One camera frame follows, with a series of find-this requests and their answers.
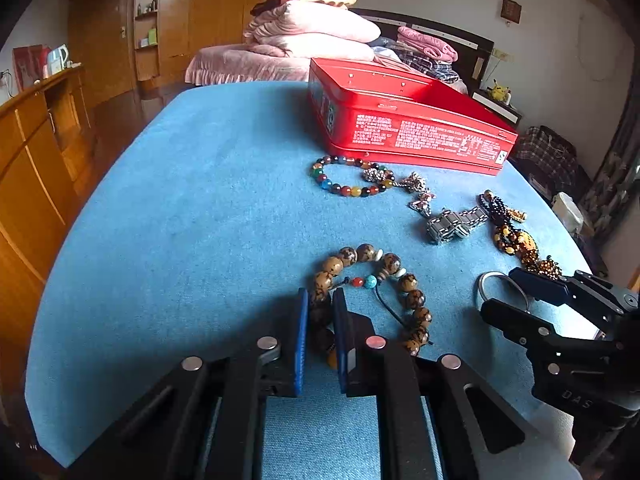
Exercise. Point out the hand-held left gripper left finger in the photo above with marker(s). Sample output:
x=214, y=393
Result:
x=300, y=345

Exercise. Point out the plaid bag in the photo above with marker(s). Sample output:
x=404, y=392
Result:
x=547, y=157

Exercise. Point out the yellow plush toy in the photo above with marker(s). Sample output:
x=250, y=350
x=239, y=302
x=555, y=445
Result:
x=499, y=91

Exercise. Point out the red photo frame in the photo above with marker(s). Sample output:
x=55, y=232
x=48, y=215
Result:
x=27, y=65

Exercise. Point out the round bangle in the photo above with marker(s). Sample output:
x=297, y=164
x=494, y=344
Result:
x=479, y=287

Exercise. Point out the dark nightstand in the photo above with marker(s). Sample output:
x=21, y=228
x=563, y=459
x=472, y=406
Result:
x=497, y=107

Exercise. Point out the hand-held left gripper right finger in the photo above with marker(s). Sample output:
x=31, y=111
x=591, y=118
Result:
x=340, y=345

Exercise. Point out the wooden wardrobe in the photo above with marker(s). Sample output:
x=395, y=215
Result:
x=215, y=10

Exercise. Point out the brown wall plaque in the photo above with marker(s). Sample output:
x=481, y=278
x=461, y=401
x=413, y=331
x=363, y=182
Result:
x=511, y=10

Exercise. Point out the folded pink blanket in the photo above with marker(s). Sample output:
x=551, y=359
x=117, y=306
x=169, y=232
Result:
x=427, y=45

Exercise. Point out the wall switch plate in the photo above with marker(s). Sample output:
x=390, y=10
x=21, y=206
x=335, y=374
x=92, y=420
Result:
x=501, y=55

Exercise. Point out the dark wooden bed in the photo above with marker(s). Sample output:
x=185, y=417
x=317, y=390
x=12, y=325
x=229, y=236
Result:
x=450, y=35

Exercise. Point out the white electric kettle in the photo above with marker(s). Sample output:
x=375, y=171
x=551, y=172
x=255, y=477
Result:
x=59, y=58

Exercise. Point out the blue tablecloth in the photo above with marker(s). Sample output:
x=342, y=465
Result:
x=200, y=210

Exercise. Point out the wooden sideboard cabinet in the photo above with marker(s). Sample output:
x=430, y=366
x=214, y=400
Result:
x=30, y=160

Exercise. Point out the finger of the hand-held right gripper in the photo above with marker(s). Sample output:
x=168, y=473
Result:
x=520, y=322
x=545, y=290

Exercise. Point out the plaid clothes pile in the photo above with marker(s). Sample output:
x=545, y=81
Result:
x=435, y=70

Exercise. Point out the folded pink quilt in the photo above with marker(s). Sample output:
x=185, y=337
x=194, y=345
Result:
x=320, y=46
x=320, y=20

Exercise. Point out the metal band wristwatch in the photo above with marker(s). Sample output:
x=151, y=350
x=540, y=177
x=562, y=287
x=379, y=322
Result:
x=450, y=227

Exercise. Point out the red tin box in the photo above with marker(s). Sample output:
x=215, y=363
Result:
x=400, y=130

